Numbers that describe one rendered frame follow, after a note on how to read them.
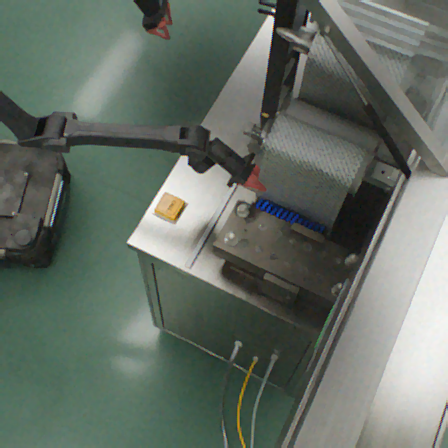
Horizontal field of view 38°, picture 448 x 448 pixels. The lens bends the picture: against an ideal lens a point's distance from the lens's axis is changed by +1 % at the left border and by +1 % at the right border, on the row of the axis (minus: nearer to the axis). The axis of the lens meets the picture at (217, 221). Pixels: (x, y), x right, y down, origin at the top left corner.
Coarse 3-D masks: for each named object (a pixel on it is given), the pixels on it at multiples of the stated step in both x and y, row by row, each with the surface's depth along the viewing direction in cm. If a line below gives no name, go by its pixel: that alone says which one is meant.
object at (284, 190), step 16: (272, 176) 173; (288, 176) 169; (256, 192) 184; (272, 192) 180; (288, 192) 176; (304, 192) 172; (320, 192) 168; (288, 208) 183; (304, 208) 179; (320, 208) 175; (336, 208) 171; (320, 224) 182
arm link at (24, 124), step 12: (0, 96) 166; (0, 108) 166; (12, 108) 169; (0, 120) 171; (12, 120) 170; (24, 120) 172; (36, 120) 177; (48, 120) 175; (60, 120) 175; (24, 132) 174; (36, 132) 180; (48, 132) 173; (60, 132) 174; (24, 144) 177; (36, 144) 177
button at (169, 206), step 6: (162, 198) 196; (168, 198) 196; (174, 198) 196; (162, 204) 195; (168, 204) 195; (174, 204) 195; (180, 204) 195; (156, 210) 194; (162, 210) 194; (168, 210) 194; (174, 210) 194; (180, 210) 196; (168, 216) 194; (174, 216) 193
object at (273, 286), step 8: (264, 280) 176; (272, 280) 175; (280, 280) 175; (264, 288) 181; (272, 288) 178; (280, 288) 176; (288, 288) 174; (296, 288) 174; (272, 296) 183; (280, 296) 180; (288, 296) 177; (288, 304) 183
